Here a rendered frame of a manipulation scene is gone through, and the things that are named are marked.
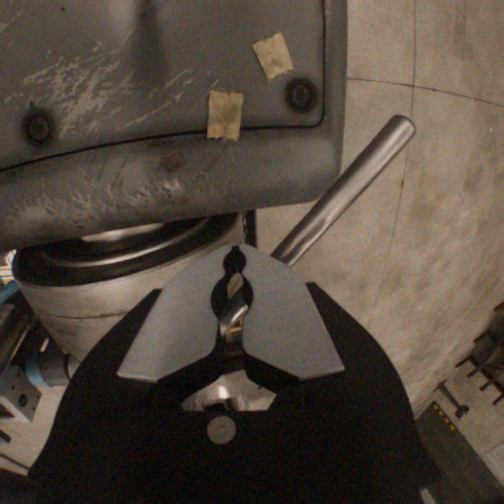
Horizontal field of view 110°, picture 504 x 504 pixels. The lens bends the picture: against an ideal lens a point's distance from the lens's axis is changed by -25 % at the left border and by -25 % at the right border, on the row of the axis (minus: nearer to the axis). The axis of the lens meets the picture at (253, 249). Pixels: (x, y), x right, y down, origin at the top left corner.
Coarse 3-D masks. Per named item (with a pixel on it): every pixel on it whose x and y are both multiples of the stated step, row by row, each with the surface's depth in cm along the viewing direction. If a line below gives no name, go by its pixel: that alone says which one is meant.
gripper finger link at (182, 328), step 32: (224, 256) 11; (192, 288) 9; (224, 288) 10; (160, 320) 7; (192, 320) 7; (128, 352) 6; (160, 352) 6; (192, 352) 6; (160, 384) 6; (192, 384) 6
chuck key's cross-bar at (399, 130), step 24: (408, 120) 8; (384, 144) 8; (360, 168) 9; (384, 168) 9; (336, 192) 9; (360, 192) 9; (312, 216) 10; (336, 216) 10; (288, 240) 11; (312, 240) 10; (288, 264) 11; (240, 288) 12; (240, 312) 12
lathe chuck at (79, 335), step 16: (48, 320) 19; (64, 320) 19; (80, 320) 19; (96, 320) 19; (112, 320) 19; (64, 336) 20; (80, 336) 20; (96, 336) 20; (64, 352) 24; (80, 352) 21
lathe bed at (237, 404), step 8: (224, 336) 81; (232, 336) 78; (240, 336) 79; (224, 344) 83; (216, 400) 102; (224, 400) 103; (232, 400) 104; (240, 400) 102; (248, 400) 103; (200, 408) 97; (208, 408) 115; (216, 408) 116; (224, 408) 116; (232, 408) 106; (240, 408) 106; (248, 408) 108
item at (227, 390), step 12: (240, 360) 76; (228, 372) 71; (240, 372) 72; (216, 384) 73; (228, 384) 74; (240, 384) 76; (252, 384) 78; (204, 396) 75; (216, 396) 76; (228, 396) 78
